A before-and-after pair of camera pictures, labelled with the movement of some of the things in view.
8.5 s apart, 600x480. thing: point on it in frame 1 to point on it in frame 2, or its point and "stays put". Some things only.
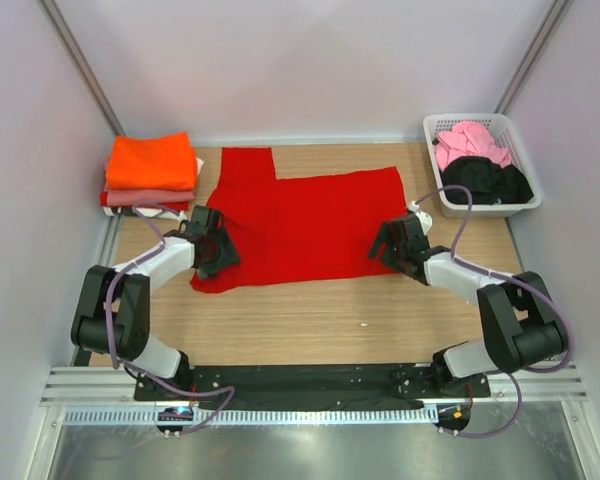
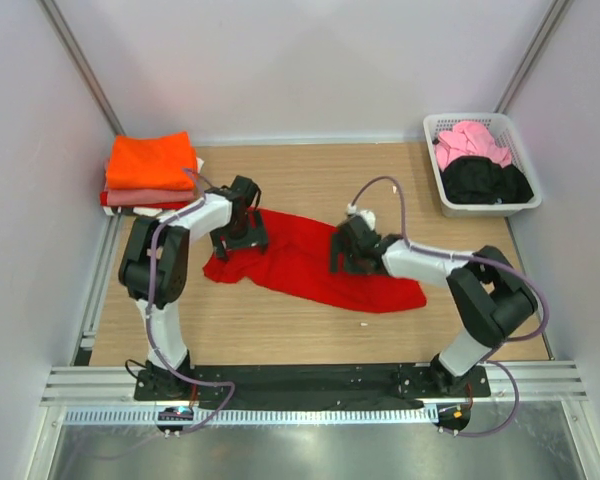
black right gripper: [383, 235] to [337, 246]
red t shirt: [313, 225] to [298, 258]
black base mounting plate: [319, 382] stays put
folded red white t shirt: [174, 210] stays put
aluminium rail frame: [94, 386] stays put
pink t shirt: [469, 139] stays put
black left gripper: [228, 255] to [255, 237]
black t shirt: [490, 183] stays put
